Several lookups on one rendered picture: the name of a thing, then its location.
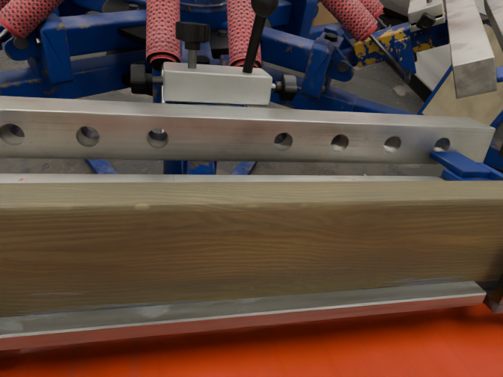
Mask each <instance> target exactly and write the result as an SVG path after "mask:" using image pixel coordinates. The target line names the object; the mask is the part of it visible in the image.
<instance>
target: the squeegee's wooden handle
mask: <svg viewBox="0 0 503 377"><path fill-rule="evenodd" d="M502 273H503V180H490V181H338V182H187V183H0V318H2V317H12V316H30V315H40V314H50V313H69V312H79V311H88V310H107V309H117V308H127V307H145V306H155V305H165V304H184V303H194V302H203V301H222V300H232V299H242V298H260V297H270V296H280V295H299V294H309V293H319V292H337V291H347V290H358V289H376V288H386V287H396V286H415V285H425V284H434V283H453V282H463V281H474V282H475V283H476V284H477V285H478V286H480V287H481V288H482V289H483V290H486V289H495V288H496V286H497V284H498V282H499V279H500V277H501V276H502Z"/></svg>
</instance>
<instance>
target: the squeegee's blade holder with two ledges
mask: <svg viewBox="0 0 503 377"><path fill-rule="evenodd" d="M485 296H486V292H485V291H484V290H483V289H482V288H481V287H480V286H478V285H477V284H476V283H475V282H474V281H463V282H453V283H434V284H425V285H415V286H396V287H386V288H376V289H358V290H347V291H337V292H319V293H309V294H299V295H280V296H270V297H260V298H242V299H232V300H222V301H203V302H194V303H184V304H165V305H155V306H145V307H127V308H117V309H107V310H88V311H79V312H69V313H50V314H40V315H30V316H12V317H2V318H0V351H1V350H9V349H24V348H33V347H41V346H56V345H64V344H72V343H87V342H95V341H103V340H118V339H126V338H134V337H149V336H158V335H166V334H181V333H189V332H197V331H212V330H220V329H229V328H243V327H252V326H259V325H274V324H283V323H291V322H306V321H314V320H322V319H337V318H345V317H354V316H368V315H377V314H384V313H399V312H408V311H416V310H431V309H439V308H447V307H462V306H470V305H479V304H482V302H483V300H484V298H485Z"/></svg>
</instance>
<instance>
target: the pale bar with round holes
mask: <svg viewBox="0 0 503 377"><path fill-rule="evenodd" d="M87 126H90V127H92V128H94V129H96V130H97V132H95V131H92V130H90V129H89V128H88V127H87ZM152 129H162V130H164V132H163V133H155V132H153V131H152ZM495 130H496V128H494V127H491V126H488V125H486V124H484V123H482V122H479V121H477V120H474V119H471V118H470V117H446V116H430V115H413V114H381V113H364V112H348V111H316V110H299V109H283V108H251V107H234V106H217V105H185V104H169V103H152V102H120V101H104V100H87V99H55V98H39V97H22V96H0V158H12V159H118V160H171V161H225V162H331V163H384V164H438V165H440V163H438V162H437V161H435V160H433V159H432V158H430V153H431V152H453V153H460V154H462V155H464V156H466V157H467V158H469V159H471V160H473V161H475V162H482V163H483V162H484V159H485V156H486V154H487V151H488V149H489V146H490V143H491V140H492V139H493V135H494V133H495Z"/></svg>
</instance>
